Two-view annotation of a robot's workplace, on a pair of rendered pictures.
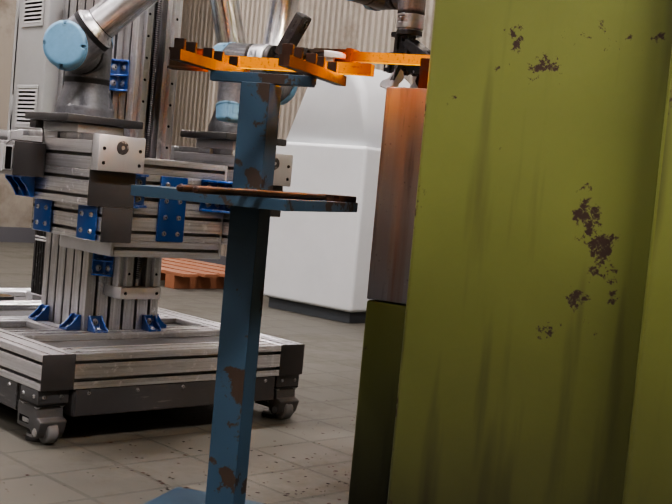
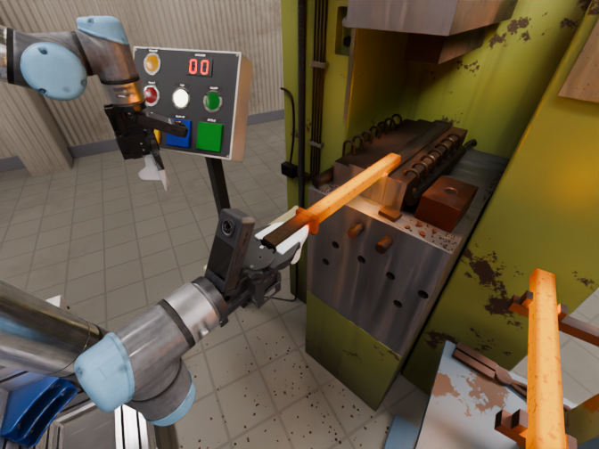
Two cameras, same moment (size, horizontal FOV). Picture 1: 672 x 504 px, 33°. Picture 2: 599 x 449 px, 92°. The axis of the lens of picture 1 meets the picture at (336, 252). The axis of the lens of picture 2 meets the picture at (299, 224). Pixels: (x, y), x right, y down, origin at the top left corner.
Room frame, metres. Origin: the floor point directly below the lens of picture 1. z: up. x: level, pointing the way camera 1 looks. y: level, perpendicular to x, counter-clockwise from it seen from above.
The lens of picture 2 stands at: (2.55, 0.40, 1.33)
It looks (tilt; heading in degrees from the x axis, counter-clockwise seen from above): 40 degrees down; 285
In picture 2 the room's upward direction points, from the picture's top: straight up
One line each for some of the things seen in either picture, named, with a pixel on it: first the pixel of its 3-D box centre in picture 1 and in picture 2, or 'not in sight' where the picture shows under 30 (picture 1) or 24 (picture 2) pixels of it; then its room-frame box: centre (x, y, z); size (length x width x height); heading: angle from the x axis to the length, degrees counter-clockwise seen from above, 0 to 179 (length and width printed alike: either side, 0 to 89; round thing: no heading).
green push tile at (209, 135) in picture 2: not in sight; (210, 137); (2.99, -0.28, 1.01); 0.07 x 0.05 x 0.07; 178
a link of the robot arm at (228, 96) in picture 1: (233, 100); (152, 381); (2.80, 0.29, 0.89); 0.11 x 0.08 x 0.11; 175
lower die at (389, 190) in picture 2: not in sight; (404, 153); (2.45, -0.42, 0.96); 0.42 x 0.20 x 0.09; 63
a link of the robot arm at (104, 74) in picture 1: (88, 52); not in sight; (2.95, 0.69, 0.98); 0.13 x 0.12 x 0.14; 175
